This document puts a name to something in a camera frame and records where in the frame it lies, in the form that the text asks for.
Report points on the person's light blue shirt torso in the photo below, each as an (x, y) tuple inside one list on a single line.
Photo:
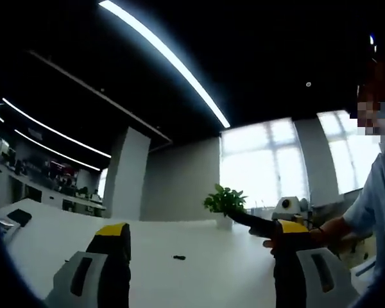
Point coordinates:
[(377, 199)]

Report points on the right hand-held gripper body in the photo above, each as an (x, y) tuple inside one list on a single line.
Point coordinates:
[(292, 205)]

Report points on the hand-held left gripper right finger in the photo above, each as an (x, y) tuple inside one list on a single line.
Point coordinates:
[(292, 272)]

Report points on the person's right hand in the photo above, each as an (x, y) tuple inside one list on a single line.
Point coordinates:
[(316, 236)]

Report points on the long ceiling light strip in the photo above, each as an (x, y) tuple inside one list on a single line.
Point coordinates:
[(57, 151), (54, 130), (167, 57)]

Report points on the black flat pouch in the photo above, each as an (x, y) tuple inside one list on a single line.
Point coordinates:
[(19, 216)]

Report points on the white square column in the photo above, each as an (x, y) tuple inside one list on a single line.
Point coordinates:
[(128, 173)]

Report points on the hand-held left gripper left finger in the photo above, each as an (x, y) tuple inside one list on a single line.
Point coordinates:
[(93, 282)]

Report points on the black plastic buckle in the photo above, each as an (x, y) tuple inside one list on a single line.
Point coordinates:
[(179, 257)]

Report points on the dark ceiling rail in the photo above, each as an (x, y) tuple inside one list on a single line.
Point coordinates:
[(99, 93)]

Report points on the person's head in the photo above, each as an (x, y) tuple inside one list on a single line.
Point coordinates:
[(377, 81)]

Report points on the potted green plant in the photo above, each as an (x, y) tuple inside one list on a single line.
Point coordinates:
[(226, 200)]

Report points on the large bright window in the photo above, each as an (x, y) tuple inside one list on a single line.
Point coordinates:
[(263, 160), (349, 154)]

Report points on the background office desks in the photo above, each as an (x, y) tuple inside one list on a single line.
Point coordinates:
[(51, 189)]

